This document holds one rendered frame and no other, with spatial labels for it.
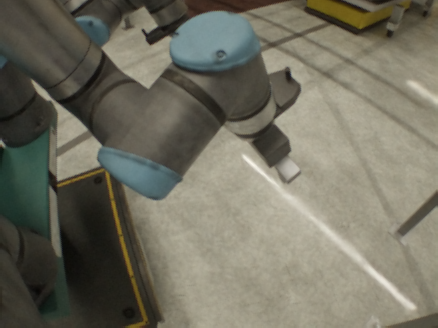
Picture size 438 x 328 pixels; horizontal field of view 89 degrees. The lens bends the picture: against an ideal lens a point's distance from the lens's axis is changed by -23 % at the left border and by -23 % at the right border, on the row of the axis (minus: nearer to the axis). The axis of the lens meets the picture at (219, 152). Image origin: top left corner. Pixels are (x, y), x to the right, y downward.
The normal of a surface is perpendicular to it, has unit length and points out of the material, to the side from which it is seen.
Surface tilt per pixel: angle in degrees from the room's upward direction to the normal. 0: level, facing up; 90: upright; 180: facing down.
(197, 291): 0
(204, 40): 20
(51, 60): 95
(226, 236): 0
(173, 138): 56
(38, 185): 0
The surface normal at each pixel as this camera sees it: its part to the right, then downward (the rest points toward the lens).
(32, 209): -0.03, -0.65
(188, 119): 0.38, 0.18
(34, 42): 0.54, 0.69
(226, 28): -0.26, -0.42
